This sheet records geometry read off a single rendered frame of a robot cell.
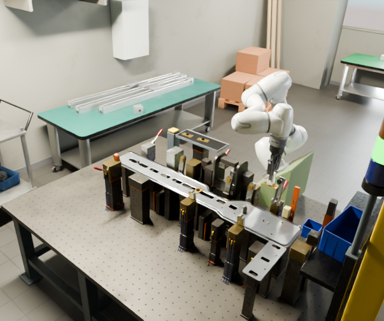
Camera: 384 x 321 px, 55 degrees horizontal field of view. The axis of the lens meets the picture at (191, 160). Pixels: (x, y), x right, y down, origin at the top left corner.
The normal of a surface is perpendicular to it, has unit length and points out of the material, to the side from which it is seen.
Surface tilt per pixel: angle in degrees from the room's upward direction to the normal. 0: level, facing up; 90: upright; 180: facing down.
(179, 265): 0
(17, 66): 90
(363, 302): 90
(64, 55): 90
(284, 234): 0
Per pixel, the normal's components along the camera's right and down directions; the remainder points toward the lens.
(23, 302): 0.04, -0.87
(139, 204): -0.61, 0.36
